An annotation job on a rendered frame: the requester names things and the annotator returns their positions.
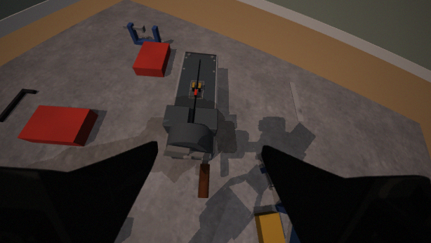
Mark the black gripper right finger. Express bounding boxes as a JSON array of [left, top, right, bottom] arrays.
[[261, 145, 431, 243]]

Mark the dark blue c-clamp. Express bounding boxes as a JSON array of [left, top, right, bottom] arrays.
[[123, 22, 161, 46], [260, 159, 287, 214]]

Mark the black l-shaped bar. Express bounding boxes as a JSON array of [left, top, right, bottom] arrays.
[[0, 88, 37, 122]]

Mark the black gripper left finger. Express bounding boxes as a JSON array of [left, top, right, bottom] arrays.
[[0, 141, 158, 243]]

